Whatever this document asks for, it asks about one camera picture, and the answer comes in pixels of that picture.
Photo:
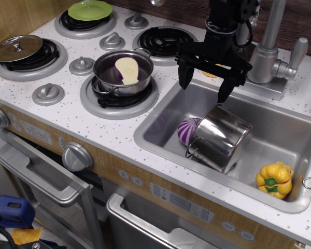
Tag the yellow cloth piece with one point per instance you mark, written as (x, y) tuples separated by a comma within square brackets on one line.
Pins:
[(25, 235)]

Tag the back left burner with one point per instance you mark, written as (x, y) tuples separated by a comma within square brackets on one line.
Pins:
[(72, 28)]

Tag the dishwasher door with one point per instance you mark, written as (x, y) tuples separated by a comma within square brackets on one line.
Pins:
[(154, 227)]

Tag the yellow toy corn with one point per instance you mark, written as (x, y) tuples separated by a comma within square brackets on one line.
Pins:
[(209, 74)]

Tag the steel sink basin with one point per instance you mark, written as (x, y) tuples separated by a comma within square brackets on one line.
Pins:
[(277, 134)]

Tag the blue clamp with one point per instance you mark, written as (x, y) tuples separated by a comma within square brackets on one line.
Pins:
[(15, 212)]

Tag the steel pot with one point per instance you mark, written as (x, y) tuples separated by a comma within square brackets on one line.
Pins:
[(219, 138)]

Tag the steel pot lid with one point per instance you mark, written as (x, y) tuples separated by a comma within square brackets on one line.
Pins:
[(19, 47)]

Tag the toy eggplant slice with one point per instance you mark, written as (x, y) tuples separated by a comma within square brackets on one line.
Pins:
[(128, 68)]

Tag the purple striped toy onion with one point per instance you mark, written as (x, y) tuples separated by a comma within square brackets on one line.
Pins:
[(186, 129)]

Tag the yellow toy bell pepper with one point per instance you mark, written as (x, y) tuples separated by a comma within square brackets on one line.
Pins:
[(275, 179)]

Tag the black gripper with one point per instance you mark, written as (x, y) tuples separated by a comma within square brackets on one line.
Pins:
[(200, 55)]

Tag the steel pan on burner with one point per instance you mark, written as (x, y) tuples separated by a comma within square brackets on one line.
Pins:
[(110, 80)]

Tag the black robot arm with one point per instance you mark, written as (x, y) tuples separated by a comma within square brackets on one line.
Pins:
[(223, 22)]

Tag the front right burner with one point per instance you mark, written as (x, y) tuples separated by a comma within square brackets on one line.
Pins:
[(117, 107)]

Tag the green plastic plate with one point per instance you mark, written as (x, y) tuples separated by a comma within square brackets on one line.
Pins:
[(90, 10)]

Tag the silver faucet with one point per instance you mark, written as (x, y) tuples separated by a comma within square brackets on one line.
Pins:
[(269, 74)]

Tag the front left burner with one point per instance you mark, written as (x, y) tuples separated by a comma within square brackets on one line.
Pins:
[(48, 60)]

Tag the oven door with handle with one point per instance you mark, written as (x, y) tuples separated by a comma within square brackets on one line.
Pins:
[(63, 203)]

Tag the silver stove knob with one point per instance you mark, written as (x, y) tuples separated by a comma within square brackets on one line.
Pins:
[(136, 22), (82, 66), (112, 42), (48, 94)]

